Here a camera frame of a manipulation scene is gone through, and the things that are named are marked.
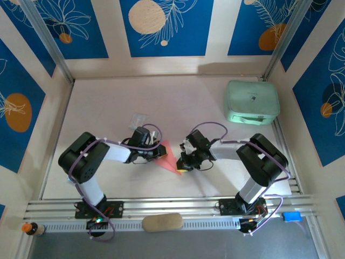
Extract pink cloth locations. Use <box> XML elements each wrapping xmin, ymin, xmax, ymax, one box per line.
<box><xmin>154</xmin><ymin>140</ymin><xmax>183</xmax><ymax>176</ymax></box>

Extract small clear plastic packet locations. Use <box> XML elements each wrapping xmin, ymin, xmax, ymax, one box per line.
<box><xmin>128</xmin><ymin>113</ymin><xmax>150</xmax><ymax>130</ymax></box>

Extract beige oval block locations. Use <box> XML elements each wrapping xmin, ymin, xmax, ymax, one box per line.
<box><xmin>142</xmin><ymin>213</ymin><xmax>184</xmax><ymax>233</ymax></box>

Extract mint green zip pouch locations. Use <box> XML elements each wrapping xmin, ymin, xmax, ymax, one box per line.
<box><xmin>223</xmin><ymin>80</ymin><xmax>281</xmax><ymax>126</ymax></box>

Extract blue box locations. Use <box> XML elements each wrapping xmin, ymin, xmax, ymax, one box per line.
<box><xmin>281</xmin><ymin>212</ymin><xmax>302</xmax><ymax>223</ymax></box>

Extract small bottle with orange cap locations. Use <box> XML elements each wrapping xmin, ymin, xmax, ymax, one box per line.
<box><xmin>21</xmin><ymin>221</ymin><xmax>46</xmax><ymax>237</ymax></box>

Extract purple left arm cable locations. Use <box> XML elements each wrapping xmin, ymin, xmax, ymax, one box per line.
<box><xmin>67</xmin><ymin>123</ymin><xmax>162</xmax><ymax>242</ymax></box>

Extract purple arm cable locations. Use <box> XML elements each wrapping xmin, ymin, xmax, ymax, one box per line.
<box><xmin>188</xmin><ymin>122</ymin><xmax>292</xmax><ymax>236</ymax></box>
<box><xmin>67</xmin><ymin>123</ymin><xmax>162</xmax><ymax>242</ymax></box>

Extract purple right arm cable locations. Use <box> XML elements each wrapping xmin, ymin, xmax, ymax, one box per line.
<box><xmin>188</xmin><ymin>122</ymin><xmax>292</xmax><ymax>236</ymax></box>

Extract aluminium mounting rail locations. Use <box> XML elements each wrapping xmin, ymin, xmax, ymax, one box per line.
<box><xmin>23</xmin><ymin>195</ymin><xmax>321</xmax><ymax>221</ymax></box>

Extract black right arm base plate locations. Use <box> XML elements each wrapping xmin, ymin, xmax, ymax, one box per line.
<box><xmin>218</xmin><ymin>198</ymin><xmax>268</xmax><ymax>216</ymax></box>

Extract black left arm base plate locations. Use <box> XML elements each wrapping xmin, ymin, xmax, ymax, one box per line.
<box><xmin>74</xmin><ymin>200</ymin><xmax>125</xmax><ymax>220</ymax></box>

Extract slotted grey cable duct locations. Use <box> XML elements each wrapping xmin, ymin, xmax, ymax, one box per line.
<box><xmin>40</xmin><ymin>217</ymin><xmax>270</xmax><ymax>233</ymax></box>

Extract aluminium frame post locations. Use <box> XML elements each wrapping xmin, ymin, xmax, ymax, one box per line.
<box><xmin>20</xmin><ymin>0</ymin><xmax>75</xmax><ymax>83</ymax></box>
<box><xmin>262</xmin><ymin>0</ymin><xmax>311</xmax><ymax>80</ymax></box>

